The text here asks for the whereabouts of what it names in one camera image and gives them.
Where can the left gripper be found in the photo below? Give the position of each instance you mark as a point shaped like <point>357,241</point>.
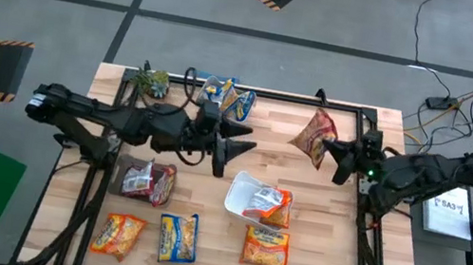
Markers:
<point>204,139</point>

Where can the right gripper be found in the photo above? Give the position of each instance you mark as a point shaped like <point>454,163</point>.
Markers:
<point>367,161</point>

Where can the blue Maruchan ramen pack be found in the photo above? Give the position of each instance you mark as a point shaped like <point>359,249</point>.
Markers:
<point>178,238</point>
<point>241,104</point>
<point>221,94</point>

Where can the red Maruchan ramen pack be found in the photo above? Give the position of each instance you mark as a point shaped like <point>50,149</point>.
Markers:
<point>164,185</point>
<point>137,178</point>
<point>314,131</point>

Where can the orange Maruchan ramen pack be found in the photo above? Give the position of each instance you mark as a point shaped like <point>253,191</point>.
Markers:
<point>282,219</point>
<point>265,250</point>
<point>264,199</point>
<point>118,235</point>

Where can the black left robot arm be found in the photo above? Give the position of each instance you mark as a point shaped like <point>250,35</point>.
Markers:
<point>91,108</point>

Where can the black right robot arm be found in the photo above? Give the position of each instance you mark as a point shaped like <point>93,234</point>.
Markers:
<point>427,174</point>

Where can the white plastic bin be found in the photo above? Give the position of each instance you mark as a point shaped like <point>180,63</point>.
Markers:
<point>238,190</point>
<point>205,86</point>

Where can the black clamp hook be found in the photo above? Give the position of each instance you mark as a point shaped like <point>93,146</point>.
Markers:
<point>321,95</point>
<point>147,65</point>

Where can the potted succulent plant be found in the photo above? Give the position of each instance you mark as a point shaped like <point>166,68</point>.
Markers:
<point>153,82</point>

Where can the black power adapter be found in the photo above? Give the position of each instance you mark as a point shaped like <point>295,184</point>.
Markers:
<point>441,103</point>

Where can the dark grey bin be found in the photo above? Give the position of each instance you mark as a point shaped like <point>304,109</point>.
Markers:
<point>117,180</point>

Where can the white paper label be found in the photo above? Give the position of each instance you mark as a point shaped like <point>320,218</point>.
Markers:
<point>449,216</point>

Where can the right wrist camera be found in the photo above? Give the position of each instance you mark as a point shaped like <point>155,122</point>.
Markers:
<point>372,138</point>

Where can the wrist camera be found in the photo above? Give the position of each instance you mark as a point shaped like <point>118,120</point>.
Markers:
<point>372,138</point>
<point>208,111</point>

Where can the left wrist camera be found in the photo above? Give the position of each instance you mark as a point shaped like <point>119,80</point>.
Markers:
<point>208,111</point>

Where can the black metal table frame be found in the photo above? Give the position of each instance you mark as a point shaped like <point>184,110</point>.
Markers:
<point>281,96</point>

